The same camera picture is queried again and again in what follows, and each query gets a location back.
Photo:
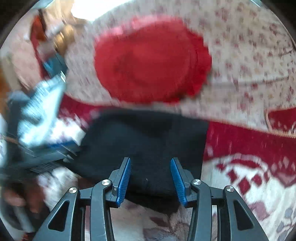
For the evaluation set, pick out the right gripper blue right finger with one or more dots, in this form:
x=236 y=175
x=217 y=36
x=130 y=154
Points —
x=182 y=181

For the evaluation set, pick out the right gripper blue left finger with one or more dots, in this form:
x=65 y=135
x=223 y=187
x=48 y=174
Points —
x=120 y=183

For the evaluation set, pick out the black pants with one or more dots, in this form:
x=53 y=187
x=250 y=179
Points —
x=150 y=139

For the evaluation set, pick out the person's hand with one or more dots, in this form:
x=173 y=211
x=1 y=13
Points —
x=34 y=198

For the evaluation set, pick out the light blue fleece jacket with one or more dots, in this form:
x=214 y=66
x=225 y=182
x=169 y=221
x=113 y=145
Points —
x=40 y=112

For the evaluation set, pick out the red and white floral blanket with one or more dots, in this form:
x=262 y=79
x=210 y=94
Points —
x=250 y=145

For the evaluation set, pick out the teal bag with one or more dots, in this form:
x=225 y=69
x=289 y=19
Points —
x=54 y=65

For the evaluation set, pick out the red heart-shaped pillow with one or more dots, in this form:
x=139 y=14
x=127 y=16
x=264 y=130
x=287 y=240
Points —
x=152 y=59

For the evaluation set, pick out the floral beige quilt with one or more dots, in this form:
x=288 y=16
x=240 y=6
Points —
x=252 y=82

